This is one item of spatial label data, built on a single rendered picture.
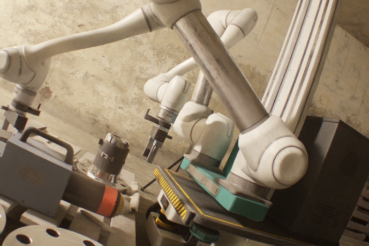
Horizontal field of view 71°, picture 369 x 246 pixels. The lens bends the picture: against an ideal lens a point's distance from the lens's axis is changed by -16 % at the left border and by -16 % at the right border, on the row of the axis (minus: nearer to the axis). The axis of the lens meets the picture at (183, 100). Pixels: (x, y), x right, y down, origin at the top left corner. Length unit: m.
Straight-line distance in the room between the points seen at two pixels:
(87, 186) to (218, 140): 0.76
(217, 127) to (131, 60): 2.38
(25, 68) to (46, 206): 0.43
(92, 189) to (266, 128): 0.53
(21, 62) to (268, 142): 0.77
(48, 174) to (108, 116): 2.85
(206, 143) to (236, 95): 0.65
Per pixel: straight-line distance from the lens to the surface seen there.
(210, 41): 0.85
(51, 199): 0.89
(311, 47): 1.39
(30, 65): 0.98
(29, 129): 0.90
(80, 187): 0.89
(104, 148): 1.32
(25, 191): 0.89
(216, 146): 1.45
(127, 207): 0.95
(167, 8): 0.87
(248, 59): 3.96
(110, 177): 1.34
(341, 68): 4.77
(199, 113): 1.59
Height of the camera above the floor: 0.55
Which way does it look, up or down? 5 degrees up
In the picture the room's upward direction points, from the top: 25 degrees clockwise
